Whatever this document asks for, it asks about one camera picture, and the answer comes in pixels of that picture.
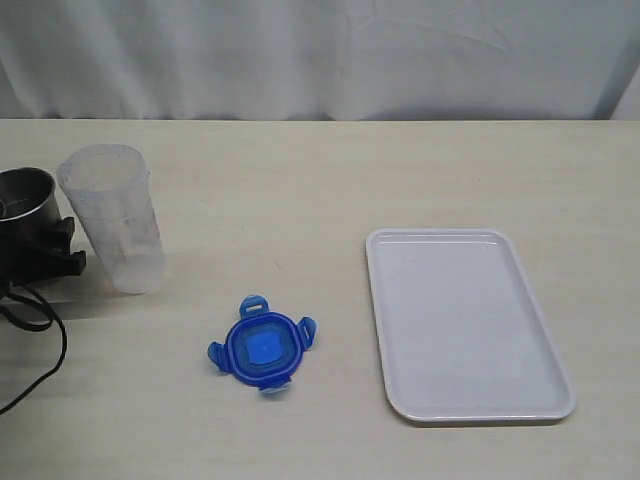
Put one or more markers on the white backdrop curtain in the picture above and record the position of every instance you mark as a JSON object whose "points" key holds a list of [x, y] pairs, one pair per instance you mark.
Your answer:
{"points": [[325, 60]]}

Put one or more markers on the white rectangular tray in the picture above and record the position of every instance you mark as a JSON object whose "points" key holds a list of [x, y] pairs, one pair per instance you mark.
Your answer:
{"points": [[461, 336]]}

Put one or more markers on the blue plastic snap lid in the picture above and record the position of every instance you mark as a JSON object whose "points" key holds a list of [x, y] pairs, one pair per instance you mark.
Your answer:
{"points": [[263, 349]]}

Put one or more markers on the tall translucent plastic container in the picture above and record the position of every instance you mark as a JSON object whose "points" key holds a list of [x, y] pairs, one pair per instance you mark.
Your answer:
{"points": [[107, 186]]}

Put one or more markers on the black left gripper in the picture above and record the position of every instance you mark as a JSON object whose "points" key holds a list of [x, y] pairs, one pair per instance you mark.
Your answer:
{"points": [[39, 256]]}

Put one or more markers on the stainless steel cup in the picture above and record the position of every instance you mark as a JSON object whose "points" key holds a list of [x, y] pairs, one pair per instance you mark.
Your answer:
{"points": [[28, 204]]}

